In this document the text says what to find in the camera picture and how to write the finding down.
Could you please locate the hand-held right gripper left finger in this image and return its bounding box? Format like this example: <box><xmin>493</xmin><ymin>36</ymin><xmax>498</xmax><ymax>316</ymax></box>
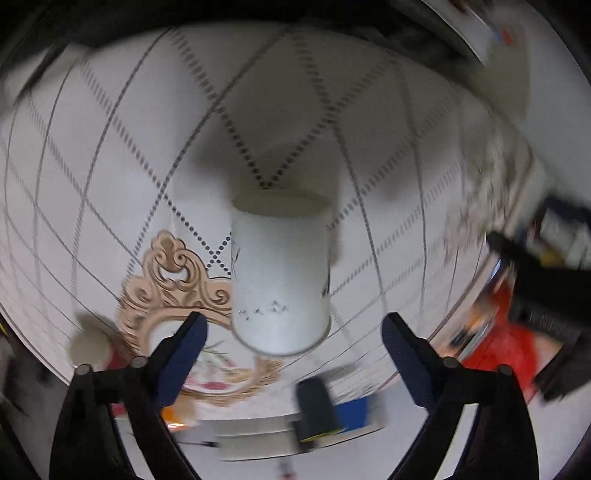
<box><xmin>48</xmin><ymin>311</ymin><xmax>208</xmax><ymax>480</ymax></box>

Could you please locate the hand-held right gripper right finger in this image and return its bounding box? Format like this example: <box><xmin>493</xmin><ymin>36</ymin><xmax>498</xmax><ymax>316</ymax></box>
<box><xmin>381</xmin><ymin>311</ymin><xmax>541</xmax><ymax>480</ymax></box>

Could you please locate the white paper cup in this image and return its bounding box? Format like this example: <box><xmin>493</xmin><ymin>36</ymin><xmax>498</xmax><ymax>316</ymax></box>
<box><xmin>229</xmin><ymin>188</ymin><xmax>334</xmax><ymax>357</ymax></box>

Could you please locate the blue box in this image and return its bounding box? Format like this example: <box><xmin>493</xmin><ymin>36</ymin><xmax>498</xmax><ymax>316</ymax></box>
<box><xmin>333</xmin><ymin>397</ymin><xmax>371</xmax><ymax>435</ymax></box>

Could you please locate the red cloth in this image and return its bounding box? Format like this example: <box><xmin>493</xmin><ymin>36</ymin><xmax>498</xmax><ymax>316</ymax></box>
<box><xmin>462</xmin><ymin>281</ymin><xmax>570</xmax><ymax>385</ymax></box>

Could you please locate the dark cylindrical container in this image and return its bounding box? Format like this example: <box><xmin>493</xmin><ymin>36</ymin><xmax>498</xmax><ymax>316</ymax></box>
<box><xmin>295</xmin><ymin>377</ymin><xmax>346</xmax><ymax>445</ymax></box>

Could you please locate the white patterned tablecloth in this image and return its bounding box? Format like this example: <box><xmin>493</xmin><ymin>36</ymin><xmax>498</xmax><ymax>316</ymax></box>
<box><xmin>0</xmin><ymin>25</ymin><xmax>548</xmax><ymax>409</ymax></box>

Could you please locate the black frame object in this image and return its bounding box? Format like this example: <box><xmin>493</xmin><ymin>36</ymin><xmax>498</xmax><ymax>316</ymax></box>
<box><xmin>487</xmin><ymin>196</ymin><xmax>591</xmax><ymax>401</ymax></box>

